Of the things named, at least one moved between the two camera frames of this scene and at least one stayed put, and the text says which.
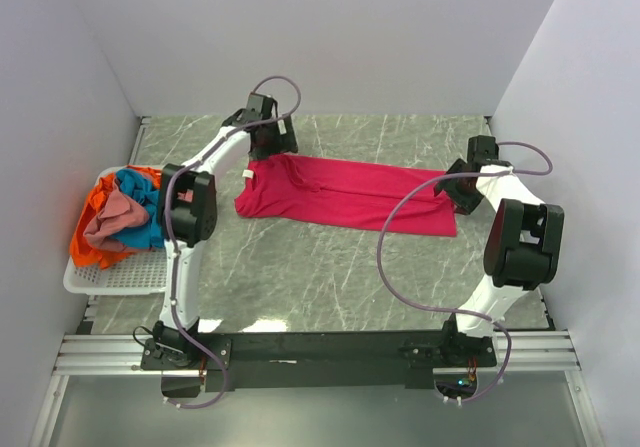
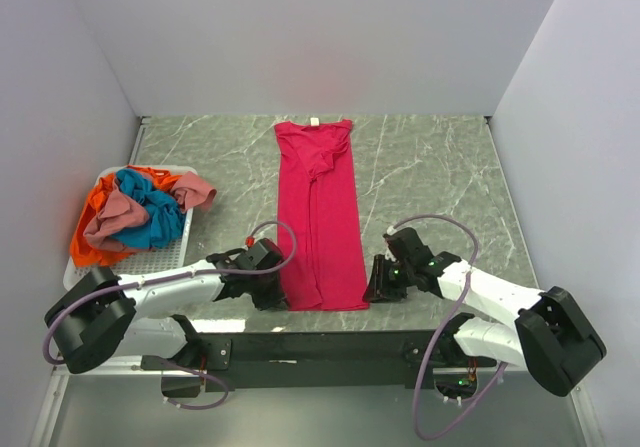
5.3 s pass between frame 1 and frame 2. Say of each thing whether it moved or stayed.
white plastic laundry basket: stayed
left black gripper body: moved
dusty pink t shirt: stayed
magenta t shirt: moved
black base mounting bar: stayed
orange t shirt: stayed
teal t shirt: stayed
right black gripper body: moved
